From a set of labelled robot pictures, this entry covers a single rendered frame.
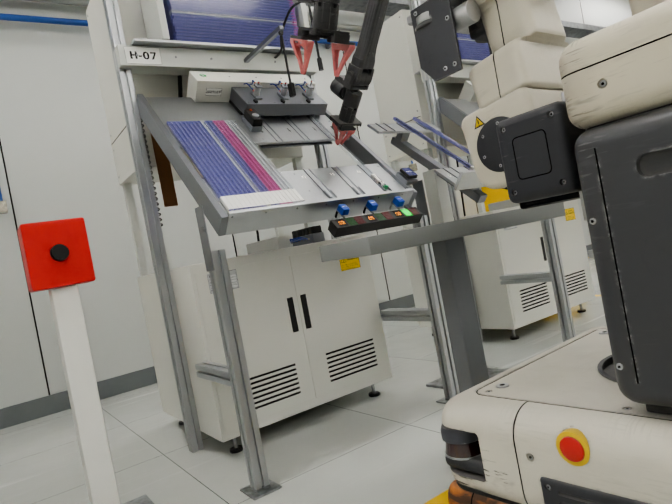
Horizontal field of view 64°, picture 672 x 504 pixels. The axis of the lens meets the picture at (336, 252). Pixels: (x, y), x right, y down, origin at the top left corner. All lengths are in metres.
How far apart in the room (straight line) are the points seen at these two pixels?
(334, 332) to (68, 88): 2.25
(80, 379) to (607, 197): 1.20
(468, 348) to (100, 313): 2.37
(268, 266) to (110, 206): 1.73
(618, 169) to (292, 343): 1.30
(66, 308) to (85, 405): 0.24
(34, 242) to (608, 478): 1.24
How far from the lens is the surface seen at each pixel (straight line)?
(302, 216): 1.55
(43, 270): 1.43
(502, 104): 1.08
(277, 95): 2.06
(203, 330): 1.72
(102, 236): 3.34
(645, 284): 0.81
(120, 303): 3.33
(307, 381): 1.89
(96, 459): 1.51
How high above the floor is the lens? 0.59
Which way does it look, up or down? 1 degrees down
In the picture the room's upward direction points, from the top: 11 degrees counter-clockwise
